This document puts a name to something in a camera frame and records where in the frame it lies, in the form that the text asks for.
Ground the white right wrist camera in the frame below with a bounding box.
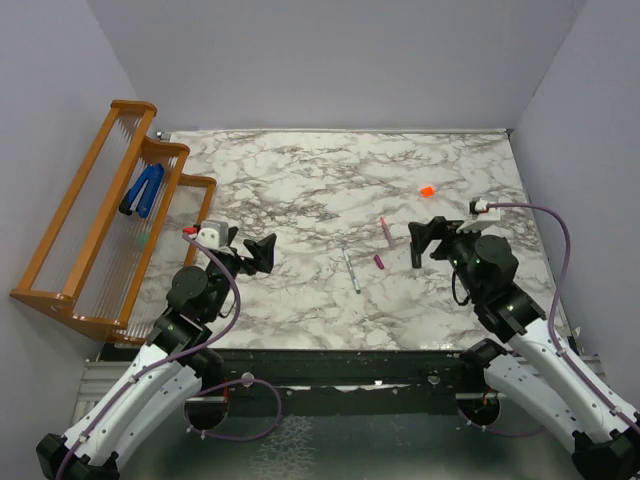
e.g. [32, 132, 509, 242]
[456, 197, 501, 234]

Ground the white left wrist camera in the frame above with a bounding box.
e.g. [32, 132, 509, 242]
[196, 220, 238, 250]

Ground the orange wooden rack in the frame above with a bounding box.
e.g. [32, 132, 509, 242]
[10, 100, 216, 344]

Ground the blue stapler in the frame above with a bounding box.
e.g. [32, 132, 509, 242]
[118, 163, 165, 218]

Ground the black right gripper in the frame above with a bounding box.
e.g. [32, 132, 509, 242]
[410, 215, 488, 299]

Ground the purple pen cap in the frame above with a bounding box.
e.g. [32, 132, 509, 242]
[374, 255, 385, 270]

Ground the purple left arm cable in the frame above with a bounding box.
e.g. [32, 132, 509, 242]
[53, 233, 283, 480]

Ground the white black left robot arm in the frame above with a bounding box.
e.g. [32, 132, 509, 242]
[36, 226, 277, 479]

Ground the orange highlighter cap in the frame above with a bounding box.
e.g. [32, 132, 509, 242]
[421, 186, 435, 198]

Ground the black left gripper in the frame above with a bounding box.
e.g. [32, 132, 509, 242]
[207, 226, 276, 320]

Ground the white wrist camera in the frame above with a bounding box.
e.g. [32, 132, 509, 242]
[456, 197, 501, 234]
[196, 220, 238, 250]

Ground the pink highlighter pen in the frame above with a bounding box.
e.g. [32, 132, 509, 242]
[380, 217, 395, 249]

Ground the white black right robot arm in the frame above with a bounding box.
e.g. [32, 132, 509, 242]
[408, 216, 639, 479]

